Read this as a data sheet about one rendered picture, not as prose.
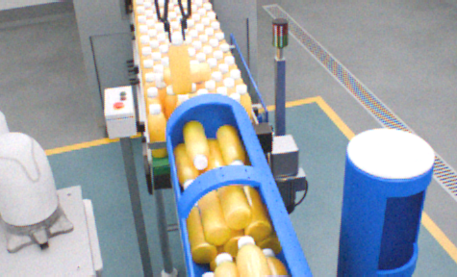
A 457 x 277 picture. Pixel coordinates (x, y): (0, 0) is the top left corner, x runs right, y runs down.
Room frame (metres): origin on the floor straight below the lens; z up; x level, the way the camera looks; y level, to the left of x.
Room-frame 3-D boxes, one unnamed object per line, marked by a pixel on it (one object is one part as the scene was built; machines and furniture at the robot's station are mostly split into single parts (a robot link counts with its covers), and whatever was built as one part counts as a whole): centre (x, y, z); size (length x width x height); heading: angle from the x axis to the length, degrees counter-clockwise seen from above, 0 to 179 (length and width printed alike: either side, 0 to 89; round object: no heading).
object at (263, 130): (1.80, -0.11, 0.95); 0.10 x 0.07 x 0.10; 99
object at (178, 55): (1.80, 0.16, 1.26); 0.07 x 0.07 x 0.19
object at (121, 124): (1.89, 0.40, 1.05); 0.20 x 0.10 x 0.10; 9
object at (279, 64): (2.16, -0.21, 0.55); 0.04 x 0.04 x 1.10; 9
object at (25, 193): (1.26, 0.57, 1.24); 0.18 x 0.16 x 0.22; 51
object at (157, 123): (1.82, 0.26, 0.99); 0.07 x 0.07 x 0.19
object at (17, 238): (1.24, 0.55, 1.10); 0.22 x 0.18 x 0.06; 27
